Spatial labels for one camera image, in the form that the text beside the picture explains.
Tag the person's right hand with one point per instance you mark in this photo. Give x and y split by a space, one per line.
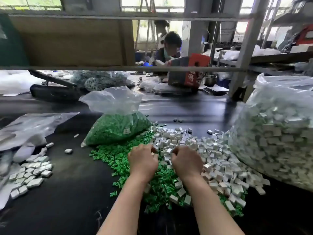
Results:
188 163

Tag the person's left hand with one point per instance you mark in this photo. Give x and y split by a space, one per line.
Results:
143 163

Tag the pile of green parts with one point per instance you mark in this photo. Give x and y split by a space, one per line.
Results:
115 156

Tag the pile of white plastic caps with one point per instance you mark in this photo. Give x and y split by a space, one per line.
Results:
220 159

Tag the lone white piece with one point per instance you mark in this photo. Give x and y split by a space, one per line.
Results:
68 151

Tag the pile of assembled white pieces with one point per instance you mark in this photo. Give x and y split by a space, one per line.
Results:
34 172

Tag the person's right forearm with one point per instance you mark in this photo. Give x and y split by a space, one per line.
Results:
213 213

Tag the person's left forearm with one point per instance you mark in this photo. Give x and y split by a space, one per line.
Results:
124 210

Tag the bag of green clips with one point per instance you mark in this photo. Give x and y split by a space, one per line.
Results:
115 127

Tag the clear bag of pale parts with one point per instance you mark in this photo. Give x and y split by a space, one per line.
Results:
100 80

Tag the large bag of white caps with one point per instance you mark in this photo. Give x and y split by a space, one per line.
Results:
278 134

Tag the crumpled white plastic bag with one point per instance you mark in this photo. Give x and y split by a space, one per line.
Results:
151 84

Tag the white paper sheets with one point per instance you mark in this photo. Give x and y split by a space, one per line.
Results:
217 88

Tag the metal bowl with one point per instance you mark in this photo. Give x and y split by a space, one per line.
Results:
210 80

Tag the black table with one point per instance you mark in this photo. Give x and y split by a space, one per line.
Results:
63 208

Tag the black and red box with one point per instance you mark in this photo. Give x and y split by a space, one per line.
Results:
188 71

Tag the empty clear plastic bag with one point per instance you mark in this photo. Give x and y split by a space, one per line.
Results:
29 127

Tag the white bags on shelf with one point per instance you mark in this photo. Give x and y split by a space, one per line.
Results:
254 52

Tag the brown board panel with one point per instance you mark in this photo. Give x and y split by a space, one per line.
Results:
68 41

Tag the white plastic sheet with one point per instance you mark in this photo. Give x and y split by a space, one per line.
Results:
17 81

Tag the grey metal shelf frame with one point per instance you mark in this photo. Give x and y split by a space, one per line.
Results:
122 68

